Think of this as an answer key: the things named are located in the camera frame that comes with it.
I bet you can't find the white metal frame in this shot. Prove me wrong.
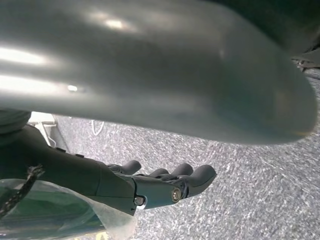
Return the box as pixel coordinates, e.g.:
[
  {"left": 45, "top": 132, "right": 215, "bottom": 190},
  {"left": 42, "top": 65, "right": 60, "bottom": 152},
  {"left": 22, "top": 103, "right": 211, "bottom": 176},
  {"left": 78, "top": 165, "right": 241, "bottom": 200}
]
[{"left": 28, "top": 111, "right": 59, "bottom": 148}]

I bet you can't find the clear plastic cover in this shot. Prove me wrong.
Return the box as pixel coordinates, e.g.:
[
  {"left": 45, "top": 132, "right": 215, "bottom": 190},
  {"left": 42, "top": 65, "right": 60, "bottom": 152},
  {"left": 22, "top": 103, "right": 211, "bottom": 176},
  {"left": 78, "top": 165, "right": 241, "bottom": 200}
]
[{"left": 0, "top": 178, "right": 138, "bottom": 240}]

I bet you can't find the black braided cable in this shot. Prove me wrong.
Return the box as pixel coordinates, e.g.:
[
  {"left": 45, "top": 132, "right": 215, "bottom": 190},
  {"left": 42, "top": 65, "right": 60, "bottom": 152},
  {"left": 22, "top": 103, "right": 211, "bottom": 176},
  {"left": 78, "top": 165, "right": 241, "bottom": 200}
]
[{"left": 0, "top": 164, "right": 46, "bottom": 220}]

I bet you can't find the thin white cable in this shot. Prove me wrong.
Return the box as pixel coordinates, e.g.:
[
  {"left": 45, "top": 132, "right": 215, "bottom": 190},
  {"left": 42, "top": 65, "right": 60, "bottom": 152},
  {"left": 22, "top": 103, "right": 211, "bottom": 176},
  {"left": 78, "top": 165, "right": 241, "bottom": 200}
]
[{"left": 91, "top": 119, "right": 105, "bottom": 137}]

